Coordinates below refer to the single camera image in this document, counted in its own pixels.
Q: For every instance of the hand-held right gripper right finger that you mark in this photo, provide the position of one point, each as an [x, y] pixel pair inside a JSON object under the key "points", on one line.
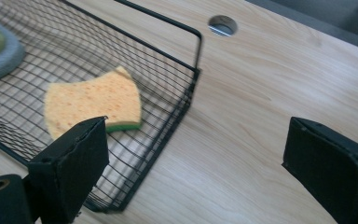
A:
{"points": [[332, 168]]}

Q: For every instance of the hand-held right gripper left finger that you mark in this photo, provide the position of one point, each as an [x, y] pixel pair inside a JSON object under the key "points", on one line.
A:
{"points": [[71, 171]]}

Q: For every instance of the yellow and green sponge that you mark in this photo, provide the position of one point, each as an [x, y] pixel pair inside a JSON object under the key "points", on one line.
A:
{"points": [[93, 99]]}

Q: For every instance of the green soap dish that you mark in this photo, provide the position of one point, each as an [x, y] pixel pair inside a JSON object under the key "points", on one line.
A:
{"points": [[0, 53]]}

